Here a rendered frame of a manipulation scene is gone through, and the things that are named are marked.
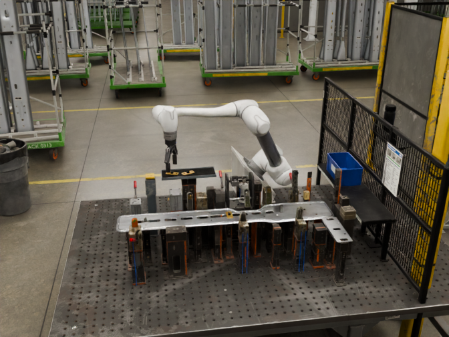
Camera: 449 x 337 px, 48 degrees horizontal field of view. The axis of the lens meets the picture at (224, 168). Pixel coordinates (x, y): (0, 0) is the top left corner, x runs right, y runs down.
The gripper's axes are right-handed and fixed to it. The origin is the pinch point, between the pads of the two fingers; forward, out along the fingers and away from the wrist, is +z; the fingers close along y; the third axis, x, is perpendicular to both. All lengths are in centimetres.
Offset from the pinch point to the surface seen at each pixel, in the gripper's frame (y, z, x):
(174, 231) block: 50, 18, 18
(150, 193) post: 9.7, 17.2, -12.8
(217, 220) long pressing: 27, 21, 39
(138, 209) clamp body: 29.1, 19.2, -13.1
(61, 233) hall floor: -79, 121, -147
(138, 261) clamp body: 62, 35, -1
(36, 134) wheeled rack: -238, 87, -271
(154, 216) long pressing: 32.2, 21.2, -0.9
